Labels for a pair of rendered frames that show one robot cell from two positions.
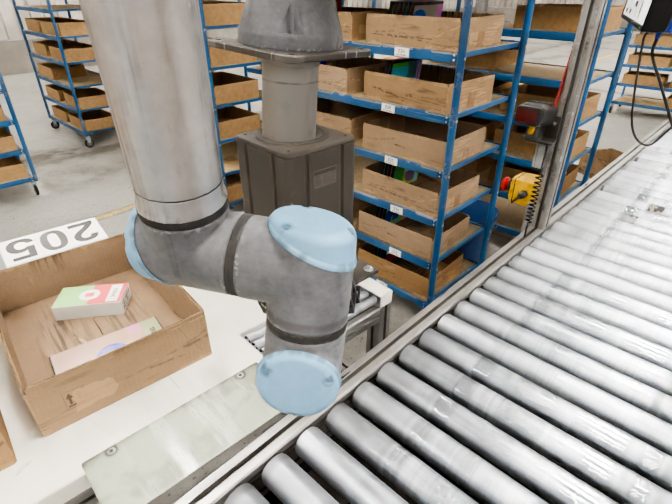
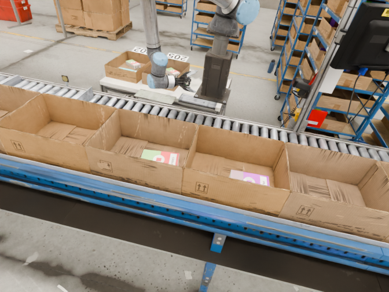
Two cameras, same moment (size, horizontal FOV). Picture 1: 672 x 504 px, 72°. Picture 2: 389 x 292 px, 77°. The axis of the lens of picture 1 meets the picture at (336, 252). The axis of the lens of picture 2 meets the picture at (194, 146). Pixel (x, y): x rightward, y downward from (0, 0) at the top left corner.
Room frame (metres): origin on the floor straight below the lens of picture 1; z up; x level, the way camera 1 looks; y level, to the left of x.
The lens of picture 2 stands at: (-0.24, -1.31, 1.69)
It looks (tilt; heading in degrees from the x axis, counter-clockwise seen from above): 40 degrees down; 54
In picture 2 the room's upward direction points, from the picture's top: 7 degrees clockwise
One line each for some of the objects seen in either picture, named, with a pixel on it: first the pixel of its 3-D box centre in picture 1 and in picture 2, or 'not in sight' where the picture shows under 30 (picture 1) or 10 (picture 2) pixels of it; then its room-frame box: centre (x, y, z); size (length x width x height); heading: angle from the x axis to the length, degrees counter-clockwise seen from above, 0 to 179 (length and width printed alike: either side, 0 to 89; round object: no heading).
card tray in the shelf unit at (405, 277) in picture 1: (409, 259); not in sight; (1.88, -0.35, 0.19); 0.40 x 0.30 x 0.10; 47
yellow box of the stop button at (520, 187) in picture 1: (518, 192); (294, 113); (1.17, -0.50, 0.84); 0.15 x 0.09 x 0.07; 136
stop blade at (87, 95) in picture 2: not in sight; (74, 107); (-0.10, 0.25, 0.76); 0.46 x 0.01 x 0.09; 46
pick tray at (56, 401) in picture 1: (94, 314); (167, 73); (0.69, 0.46, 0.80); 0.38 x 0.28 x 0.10; 40
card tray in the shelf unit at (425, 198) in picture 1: (419, 181); (322, 112); (1.87, -0.36, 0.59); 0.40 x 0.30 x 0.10; 44
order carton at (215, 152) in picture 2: not in sight; (234, 168); (0.36, -0.81, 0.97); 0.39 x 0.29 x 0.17; 136
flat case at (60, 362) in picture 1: (115, 358); not in sight; (0.61, 0.39, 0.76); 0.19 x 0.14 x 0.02; 127
